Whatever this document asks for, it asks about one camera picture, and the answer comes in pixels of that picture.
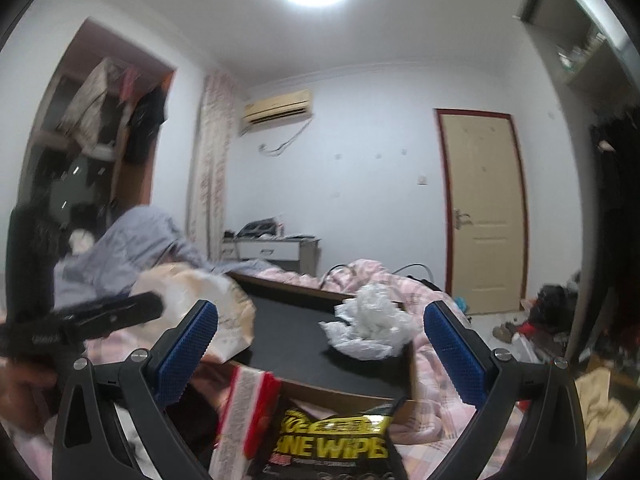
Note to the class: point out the black wipes packet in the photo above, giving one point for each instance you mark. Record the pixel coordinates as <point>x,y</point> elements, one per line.
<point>325,452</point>

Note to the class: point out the brown shoes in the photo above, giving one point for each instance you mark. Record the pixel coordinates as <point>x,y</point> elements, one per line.
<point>505,332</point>

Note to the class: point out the red cloth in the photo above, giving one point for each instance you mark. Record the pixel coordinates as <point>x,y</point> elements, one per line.
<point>530,329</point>

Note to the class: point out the person's left hand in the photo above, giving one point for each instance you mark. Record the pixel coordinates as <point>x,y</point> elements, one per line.
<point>22,395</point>

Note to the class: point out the pale yellow cloth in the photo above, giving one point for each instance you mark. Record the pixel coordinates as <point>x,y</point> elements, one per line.
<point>600,410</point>

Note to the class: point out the wardrobe with sliding door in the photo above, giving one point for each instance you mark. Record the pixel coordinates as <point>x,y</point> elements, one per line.
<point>550,10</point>

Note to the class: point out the cardboard box with black foam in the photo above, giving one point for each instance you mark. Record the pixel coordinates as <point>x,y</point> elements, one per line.
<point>300,330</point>

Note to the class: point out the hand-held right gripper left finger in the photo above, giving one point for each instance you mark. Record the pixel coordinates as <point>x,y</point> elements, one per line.
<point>187,355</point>

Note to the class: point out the hanging dark clothes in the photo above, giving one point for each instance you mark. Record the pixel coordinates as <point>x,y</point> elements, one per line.
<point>612,185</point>

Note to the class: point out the white bedside cabinet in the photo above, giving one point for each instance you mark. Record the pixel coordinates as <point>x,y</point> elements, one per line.
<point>272,251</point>

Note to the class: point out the teal item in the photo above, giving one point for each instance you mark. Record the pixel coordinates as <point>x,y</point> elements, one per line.
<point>460,303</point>

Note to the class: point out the hanging beige jacket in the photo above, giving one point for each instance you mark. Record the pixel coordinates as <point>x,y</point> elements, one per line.
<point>90,105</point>

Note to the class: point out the grey quilt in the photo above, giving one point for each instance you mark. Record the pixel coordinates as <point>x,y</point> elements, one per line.
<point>125,255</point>

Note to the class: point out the floral patterned curtain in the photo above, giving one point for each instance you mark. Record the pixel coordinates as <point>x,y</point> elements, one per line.
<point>212,170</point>

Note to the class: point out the crumpled white plastic bag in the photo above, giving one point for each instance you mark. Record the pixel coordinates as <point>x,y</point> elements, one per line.
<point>372,320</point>

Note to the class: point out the cream door with red frame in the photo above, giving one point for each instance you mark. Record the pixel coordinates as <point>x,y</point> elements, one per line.
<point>482,220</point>

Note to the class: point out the red and white tissue pack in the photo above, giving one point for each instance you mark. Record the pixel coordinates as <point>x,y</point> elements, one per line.
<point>245,410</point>

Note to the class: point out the black bag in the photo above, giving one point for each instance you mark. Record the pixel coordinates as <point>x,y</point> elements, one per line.
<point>552,305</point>

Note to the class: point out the beige plastic bag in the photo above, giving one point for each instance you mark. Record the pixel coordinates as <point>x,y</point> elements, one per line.
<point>225,310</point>

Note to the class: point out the beige air conditioner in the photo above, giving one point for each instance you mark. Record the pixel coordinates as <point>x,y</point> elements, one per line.
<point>277,106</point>

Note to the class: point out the hanging black shirt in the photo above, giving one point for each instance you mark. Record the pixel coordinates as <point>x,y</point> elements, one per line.
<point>145,125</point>

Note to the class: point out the green label bottle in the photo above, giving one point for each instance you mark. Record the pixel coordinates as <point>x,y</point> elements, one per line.
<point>565,62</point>

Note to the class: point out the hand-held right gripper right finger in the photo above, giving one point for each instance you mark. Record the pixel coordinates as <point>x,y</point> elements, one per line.
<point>457,355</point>

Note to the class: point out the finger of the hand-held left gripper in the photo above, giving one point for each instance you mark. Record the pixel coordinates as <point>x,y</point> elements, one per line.
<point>110,312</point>

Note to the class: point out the hanging pink garment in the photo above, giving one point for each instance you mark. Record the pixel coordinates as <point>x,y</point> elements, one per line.
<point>129,85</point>

